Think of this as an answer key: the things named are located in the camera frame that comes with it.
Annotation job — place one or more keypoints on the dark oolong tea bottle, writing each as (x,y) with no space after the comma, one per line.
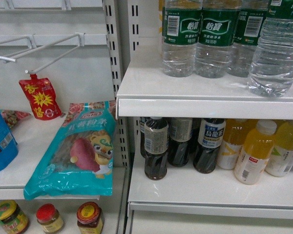
(208,144)

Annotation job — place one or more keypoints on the dark tea bottle beige label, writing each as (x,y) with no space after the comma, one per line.
(156,147)

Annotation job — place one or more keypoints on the red yellow lid sauce jar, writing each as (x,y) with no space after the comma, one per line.
(90,218)

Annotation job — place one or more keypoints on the red sauce pouch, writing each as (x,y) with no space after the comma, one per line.
(41,96)

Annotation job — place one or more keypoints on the clear water bottle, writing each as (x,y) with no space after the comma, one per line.
(271,71)

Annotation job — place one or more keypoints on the green lid sauce jar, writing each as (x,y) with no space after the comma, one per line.
(13,220)

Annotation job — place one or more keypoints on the middle dark tea bottle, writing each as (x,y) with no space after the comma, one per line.
(179,137)

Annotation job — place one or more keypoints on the yellow juice bottle white cap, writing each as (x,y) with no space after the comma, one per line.
(255,152)

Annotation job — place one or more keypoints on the left white shelf board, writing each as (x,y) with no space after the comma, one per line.
(33,137)

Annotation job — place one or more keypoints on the upper white shelf board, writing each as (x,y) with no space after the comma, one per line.
(146,91)

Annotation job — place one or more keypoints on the white metal shelf board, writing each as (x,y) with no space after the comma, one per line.
(185,191)

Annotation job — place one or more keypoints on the white slotted shelf upright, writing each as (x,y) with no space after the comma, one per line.
(121,145)

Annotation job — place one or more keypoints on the teal sweet potato noodle bag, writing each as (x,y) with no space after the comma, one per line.
(79,159)

